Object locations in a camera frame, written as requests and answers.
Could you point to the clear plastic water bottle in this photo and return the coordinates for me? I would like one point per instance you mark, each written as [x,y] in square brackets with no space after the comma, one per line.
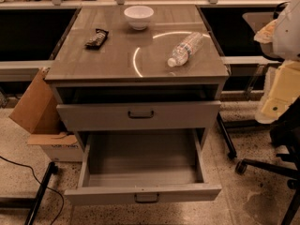
[185,49]

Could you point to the closed grey upper drawer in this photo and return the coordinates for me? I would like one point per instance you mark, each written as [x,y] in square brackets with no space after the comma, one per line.
[136,116]

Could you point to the brown cardboard box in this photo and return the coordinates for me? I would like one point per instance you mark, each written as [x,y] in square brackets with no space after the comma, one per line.
[36,110]

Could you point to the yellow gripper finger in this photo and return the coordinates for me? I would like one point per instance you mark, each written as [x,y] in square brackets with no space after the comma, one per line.
[281,89]

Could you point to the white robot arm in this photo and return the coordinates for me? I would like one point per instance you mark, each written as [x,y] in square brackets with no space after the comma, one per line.
[283,33]

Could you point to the grey drawer cabinet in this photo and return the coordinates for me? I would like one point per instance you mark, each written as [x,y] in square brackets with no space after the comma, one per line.
[131,66]

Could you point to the black metal leg right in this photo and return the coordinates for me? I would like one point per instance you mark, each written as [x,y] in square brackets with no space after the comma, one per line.
[227,138]

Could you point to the black table leg base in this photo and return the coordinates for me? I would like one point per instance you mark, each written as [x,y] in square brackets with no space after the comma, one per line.
[31,204]

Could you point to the open grey lower drawer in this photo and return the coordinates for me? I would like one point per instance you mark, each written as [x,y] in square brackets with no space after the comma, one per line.
[142,166]

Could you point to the white ceramic bowl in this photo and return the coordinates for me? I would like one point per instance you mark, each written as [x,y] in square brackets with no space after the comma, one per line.
[138,17]

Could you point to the white printed cardboard box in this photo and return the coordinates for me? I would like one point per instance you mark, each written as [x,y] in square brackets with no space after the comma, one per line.
[58,147]

